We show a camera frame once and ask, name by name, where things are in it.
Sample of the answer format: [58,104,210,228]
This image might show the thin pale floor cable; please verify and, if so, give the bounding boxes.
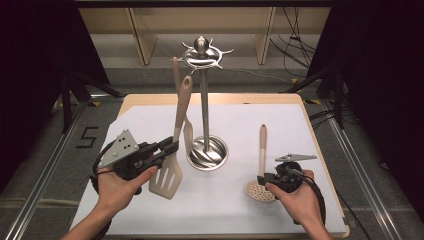
[231,67,296,85]

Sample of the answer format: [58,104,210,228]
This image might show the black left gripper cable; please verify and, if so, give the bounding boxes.
[89,142,118,196]

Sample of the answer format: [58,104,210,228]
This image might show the beige perforated skimmer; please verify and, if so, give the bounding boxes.
[245,123,278,204]

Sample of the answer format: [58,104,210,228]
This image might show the beige solid spatula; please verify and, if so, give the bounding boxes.
[171,56,195,157]

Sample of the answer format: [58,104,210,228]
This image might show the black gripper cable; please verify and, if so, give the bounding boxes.
[89,142,118,196]
[292,167,372,240]

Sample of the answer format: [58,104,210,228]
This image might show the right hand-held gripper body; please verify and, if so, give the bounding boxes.
[266,152,318,194]

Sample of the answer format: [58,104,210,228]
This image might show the light wooden shelf frame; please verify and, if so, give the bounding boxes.
[77,6,332,67]

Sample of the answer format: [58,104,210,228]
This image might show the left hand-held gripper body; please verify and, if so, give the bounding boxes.
[96,128,168,183]

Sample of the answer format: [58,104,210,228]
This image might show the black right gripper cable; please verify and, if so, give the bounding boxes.
[292,167,372,240]

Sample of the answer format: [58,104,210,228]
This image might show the black floor cables bundle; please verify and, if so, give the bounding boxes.
[269,6,318,70]

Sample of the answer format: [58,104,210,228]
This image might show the beige slotted spatula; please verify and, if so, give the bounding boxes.
[148,75,194,201]

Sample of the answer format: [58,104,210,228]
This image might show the black curtain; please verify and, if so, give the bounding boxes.
[305,0,424,218]
[0,0,112,196]

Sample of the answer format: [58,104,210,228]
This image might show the person's left hand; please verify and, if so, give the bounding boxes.
[95,165,160,213]

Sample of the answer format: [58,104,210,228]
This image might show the aluminium floor rail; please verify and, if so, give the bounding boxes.
[319,99,403,240]
[2,99,90,240]

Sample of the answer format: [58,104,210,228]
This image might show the metal utensil stand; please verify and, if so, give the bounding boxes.
[176,35,235,173]

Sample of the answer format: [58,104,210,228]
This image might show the white paper sheet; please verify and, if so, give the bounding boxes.
[71,103,348,236]

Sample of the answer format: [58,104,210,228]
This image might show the black stand legs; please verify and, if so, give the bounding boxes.
[279,63,348,130]
[60,69,123,135]

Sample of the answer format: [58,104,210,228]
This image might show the person's right hand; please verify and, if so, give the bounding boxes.
[265,169,327,232]

